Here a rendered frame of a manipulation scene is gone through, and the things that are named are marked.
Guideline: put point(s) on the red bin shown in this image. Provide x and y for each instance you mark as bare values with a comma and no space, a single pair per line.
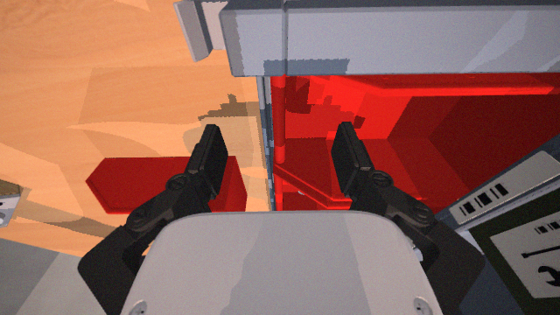
121,184
289,199
434,145

